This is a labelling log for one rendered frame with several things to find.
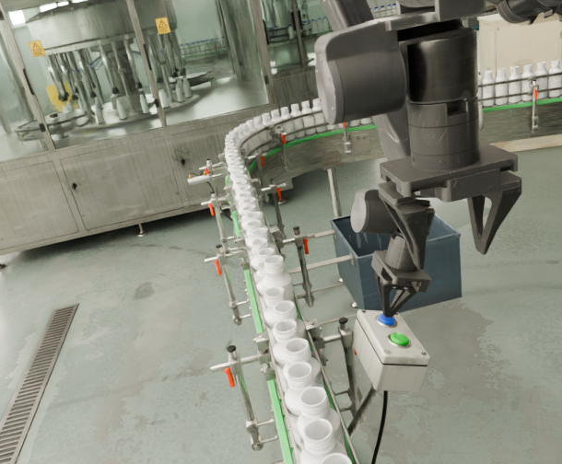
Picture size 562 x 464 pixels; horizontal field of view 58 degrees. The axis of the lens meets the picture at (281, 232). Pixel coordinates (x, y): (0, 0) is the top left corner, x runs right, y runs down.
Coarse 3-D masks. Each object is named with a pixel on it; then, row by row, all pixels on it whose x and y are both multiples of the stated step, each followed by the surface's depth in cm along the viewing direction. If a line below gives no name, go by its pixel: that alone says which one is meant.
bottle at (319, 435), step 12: (312, 420) 64; (324, 420) 63; (312, 432) 64; (324, 432) 64; (312, 444) 61; (324, 444) 61; (336, 444) 64; (300, 456) 65; (312, 456) 62; (324, 456) 62
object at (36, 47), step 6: (162, 18) 387; (162, 24) 388; (168, 24) 389; (162, 30) 390; (168, 30) 391; (30, 42) 379; (36, 42) 379; (30, 48) 380; (36, 48) 381; (42, 48) 381; (36, 54) 382; (42, 54) 383
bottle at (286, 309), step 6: (276, 306) 90; (282, 306) 91; (288, 306) 90; (294, 306) 90; (276, 312) 88; (282, 312) 87; (288, 312) 87; (294, 312) 88; (276, 318) 89; (282, 318) 88; (288, 318) 88; (294, 318) 88; (300, 324) 90; (300, 330) 89; (300, 336) 89; (306, 336) 90; (276, 342) 90
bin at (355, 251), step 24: (336, 240) 171; (360, 240) 178; (384, 240) 179; (432, 240) 147; (456, 240) 148; (312, 264) 150; (360, 264) 146; (432, 264) 150; (456, 264) 152; (360, 288) 151; (432, 288) 153; (456, 288) 155
